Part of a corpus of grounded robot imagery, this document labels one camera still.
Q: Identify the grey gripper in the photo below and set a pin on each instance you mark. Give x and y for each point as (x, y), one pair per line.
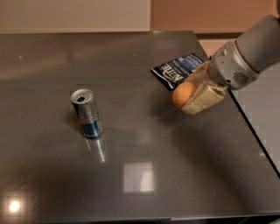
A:
(229, 66)

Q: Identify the blue chip bag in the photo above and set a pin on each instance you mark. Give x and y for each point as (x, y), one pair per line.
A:
(174, 72)

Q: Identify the orange fruit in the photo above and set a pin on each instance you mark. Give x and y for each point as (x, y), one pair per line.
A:
(183, 93)

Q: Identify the silver blue energy drink can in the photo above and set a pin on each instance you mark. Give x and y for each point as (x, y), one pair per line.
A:
(83, 101)

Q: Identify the grey side table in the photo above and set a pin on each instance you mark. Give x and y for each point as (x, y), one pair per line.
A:
(259, 104)

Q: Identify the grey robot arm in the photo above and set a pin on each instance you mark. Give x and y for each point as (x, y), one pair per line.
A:
(259, 46)

